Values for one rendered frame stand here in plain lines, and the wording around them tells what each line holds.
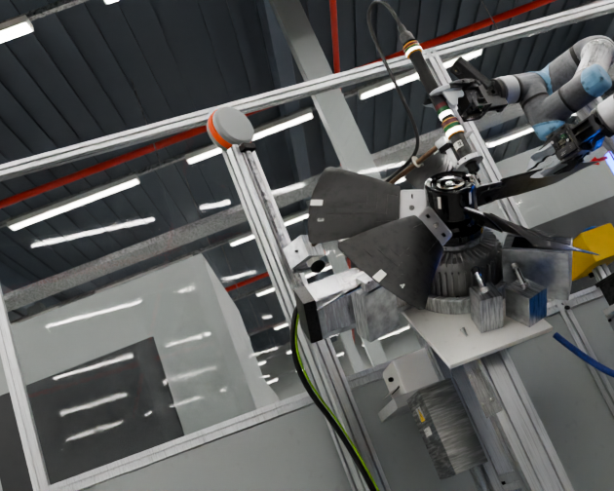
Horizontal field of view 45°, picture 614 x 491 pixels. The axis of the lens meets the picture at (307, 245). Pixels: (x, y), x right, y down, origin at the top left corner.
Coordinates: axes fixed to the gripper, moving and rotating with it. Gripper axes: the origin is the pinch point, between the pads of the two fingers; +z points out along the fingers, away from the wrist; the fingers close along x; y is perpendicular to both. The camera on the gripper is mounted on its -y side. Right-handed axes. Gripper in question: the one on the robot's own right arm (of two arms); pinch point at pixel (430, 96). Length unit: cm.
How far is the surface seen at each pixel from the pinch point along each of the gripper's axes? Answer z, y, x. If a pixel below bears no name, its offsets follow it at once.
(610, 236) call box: -44, 44, 14
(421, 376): 6, 58, 52
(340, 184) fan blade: 25.7, 12.0, 14.4
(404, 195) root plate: 14.9, 22.3, 6.2
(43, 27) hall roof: 20, -455, 488
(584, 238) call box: -37, 42, 16
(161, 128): 47, -54, 79
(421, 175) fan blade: -0.8, 11.9, 19.8
